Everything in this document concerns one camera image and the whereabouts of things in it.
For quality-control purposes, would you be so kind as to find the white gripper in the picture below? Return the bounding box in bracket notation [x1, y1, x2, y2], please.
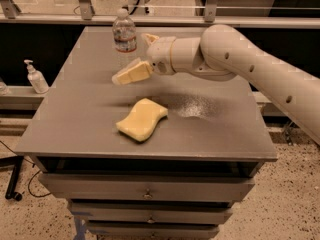
[112, 33, 176, 85]

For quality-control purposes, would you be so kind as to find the clear plastic water bottle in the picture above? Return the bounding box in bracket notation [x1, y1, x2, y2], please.
[112, 8, 137, 68]

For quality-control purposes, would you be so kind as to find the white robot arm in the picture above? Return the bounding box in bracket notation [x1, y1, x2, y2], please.
[112, 25, 320, 144]

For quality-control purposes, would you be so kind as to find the white pump dispenser bottle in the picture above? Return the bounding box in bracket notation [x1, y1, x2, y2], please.
[24, 59, 49, 94]

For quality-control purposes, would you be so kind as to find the yellow sponge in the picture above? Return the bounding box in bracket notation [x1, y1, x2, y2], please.
[116, 98, 168, 142]

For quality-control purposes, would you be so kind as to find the grey drawer cabinet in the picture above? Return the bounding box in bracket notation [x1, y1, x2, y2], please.
[14, 26, 278, 240]

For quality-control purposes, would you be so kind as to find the top grey drawer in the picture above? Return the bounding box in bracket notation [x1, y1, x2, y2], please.
[39, 173, 255, 202]

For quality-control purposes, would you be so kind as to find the grey drawer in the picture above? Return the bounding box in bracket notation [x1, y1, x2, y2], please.
[87, 222, 219, 239]
[69, 201, 232, 224]
[39, 173, 255, 202]

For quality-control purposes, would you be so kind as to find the middle grey drawer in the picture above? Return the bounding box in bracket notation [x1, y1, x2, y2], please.
[69, 201, 232, 224]

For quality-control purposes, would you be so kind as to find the black chair leg with caster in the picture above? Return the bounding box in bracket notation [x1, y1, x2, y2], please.
[0, 156, 23, 201]

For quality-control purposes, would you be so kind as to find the bottom grey drawer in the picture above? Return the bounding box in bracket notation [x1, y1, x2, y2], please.
[87, 222, 219, 239]

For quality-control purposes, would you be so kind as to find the metal railing frame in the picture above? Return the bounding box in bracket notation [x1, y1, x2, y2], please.
[0, 0, 320, 29]

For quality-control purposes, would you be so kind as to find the black floor cable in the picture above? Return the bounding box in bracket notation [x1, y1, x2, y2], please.
[0, 140, 52, 199]

